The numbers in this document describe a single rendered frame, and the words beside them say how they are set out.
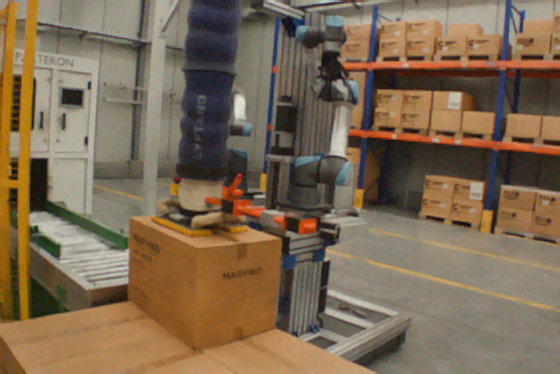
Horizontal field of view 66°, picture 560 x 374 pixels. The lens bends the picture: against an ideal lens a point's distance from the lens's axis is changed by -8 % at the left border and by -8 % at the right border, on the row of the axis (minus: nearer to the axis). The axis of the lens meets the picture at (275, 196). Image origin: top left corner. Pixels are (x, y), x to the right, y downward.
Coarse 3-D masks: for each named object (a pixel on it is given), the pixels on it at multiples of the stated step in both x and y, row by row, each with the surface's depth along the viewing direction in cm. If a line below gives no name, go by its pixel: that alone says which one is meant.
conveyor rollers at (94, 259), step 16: (48, 224) 352; (64, 224) 357; (64, 240) 313; (80, 240) 313; (96, 240) 321; (64, 256) 271; (80, 256) 277; (96, 256) 277; (112, 256) 284; (128, 256) 291; (80, 272) 250; (96, 272) 249; (112, 272) 255
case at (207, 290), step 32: (160, 224) 200; (160, 256) 188; (192, 256) 169; (224, 256) 174; (256, 256) 184; (128, 288) 213; (160, 288) 189; (192, 288) 170; (224, 288) 176; (256, 288) 187; (160, 320) 190; (192, 320) 171; (224, 320) 178; (256, 320) 189
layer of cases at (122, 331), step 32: (32, 320) 179; (64, 320) 183; (96, 320) 187; (128, 320) 191; (0, 352) 165; (32, 352) 153; (64, 352) 157; (96, 352) 160; (128, 352) 163; (160, 352) 166; (192, 352) 169; (224, 352) 171; (256, 352) 174; (288, 352) 176; (320, 352) 178
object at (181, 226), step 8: (152, 216) 203; (160, 216) 202; (168, 216) 200; (168, 224) 193; (176, 224) 191; (184, 224) 191; (184, 232) 184; (192, 232) 181; (200, 232) 183; (208, 232) 185
